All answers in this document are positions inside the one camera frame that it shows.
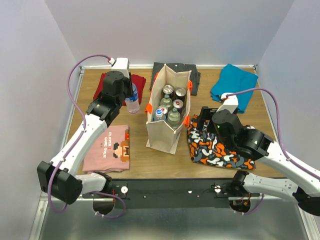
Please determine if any blue cap bottle front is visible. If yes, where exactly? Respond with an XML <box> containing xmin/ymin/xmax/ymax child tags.
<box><xmin>125</xmin><ymin>83</ymin><xmax>140</xmax><ymax>114</ymax></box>

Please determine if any beige canvas tote bag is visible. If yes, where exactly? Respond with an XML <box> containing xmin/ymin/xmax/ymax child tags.
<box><xmin>145</xmin><ymin>64</ymin><xmax>193</xmax><ymax>155</ymax></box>

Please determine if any blue cap water bottle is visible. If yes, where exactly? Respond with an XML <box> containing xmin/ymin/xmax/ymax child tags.
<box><xmin>153</xmin><ymin>109</ymin><xmax>167</xmax><ymax>122</ymax></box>

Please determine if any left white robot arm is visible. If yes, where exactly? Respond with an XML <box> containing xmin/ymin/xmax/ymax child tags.
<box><xmin>37</xmin><ymin>70</ymin><xmax>133</xmax><ymax>205</ymax></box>

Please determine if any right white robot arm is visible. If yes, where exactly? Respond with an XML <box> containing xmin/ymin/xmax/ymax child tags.
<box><xmin>197</xmin><ymin>106</ymin><xmax>320</xmax><ymax>216</ymax></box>

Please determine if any folded red shirt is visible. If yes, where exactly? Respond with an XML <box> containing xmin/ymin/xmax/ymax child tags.
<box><xmin>92</xmin><ymin>73</ymin><xmax>146</xmax><ymax>104</ymax></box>

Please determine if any red top can right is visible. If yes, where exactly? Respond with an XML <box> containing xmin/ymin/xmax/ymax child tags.
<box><xmin>172</xmin><ymin>99</ymin><xmax>184</xmax><ymax>114</ymax></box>

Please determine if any silver top can right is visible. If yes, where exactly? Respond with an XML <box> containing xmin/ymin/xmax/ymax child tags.
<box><xmin>174</xmin><ymin>87</ymin><xmax>187</xmax><ymax>102</ymax></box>

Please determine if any orange camouflage folded garment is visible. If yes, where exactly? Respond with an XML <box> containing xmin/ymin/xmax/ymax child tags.
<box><xmin>187</xmin><ymin>115</ymin><xmax>256</xmax><ymax>170</ymax></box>

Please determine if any folded dark grey garment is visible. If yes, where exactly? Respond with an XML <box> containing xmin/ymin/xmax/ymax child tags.
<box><xmin>149</xmin><ymin>62</ymin><xmax>201</xmax><ymax>96</ymax></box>

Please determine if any folded teal shirt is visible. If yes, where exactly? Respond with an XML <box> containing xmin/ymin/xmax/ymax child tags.
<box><xmin>210</xmin><ymin>64</ymin><xmax>259</xmax><ymax>102</ymax></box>

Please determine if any folded pink graphic shirt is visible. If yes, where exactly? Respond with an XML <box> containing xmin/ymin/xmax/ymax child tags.
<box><xmin>82</xmin><ymin>125</ymin><xmax>130</xmax><ymax>173</ymax></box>

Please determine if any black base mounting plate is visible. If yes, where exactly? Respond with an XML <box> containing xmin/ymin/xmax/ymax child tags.
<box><xmin>82</xmin><ymin>177</ymin><xmax>261</xmax><ymax>210</ymax></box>

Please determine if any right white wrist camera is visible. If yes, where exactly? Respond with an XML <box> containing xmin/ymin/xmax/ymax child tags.
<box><xmin>217</xmin><ymin>92</ymin><xmax>239</xmax><ymax>114</ymax></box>

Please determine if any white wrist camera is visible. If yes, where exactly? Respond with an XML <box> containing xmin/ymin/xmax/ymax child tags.
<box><xmin>111</xmin><ymin>57</ymin><xmax>130</xmax><ymax>78</ymax></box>
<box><xmin>217</xmin><ymin>92</ymin><xmax>239</xmax><ymax>114</ymax></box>

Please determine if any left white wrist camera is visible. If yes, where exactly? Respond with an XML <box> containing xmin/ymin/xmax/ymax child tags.
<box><xmin>111</xmin><ymin>57</ymin><xmax>130</xmax><ymax>78</ymax></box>

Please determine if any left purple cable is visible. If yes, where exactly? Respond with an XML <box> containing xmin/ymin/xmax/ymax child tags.
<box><xmin>47</xmin><ymin>54</ymin><xmax>116</xmax><ymax>214</ymax></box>

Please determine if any aluminium table frame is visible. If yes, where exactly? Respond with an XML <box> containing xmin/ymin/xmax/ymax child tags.
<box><xmin>30</xmin><ymin>66</ymin><xmax>319</xmax><ymax>240</ymax></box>

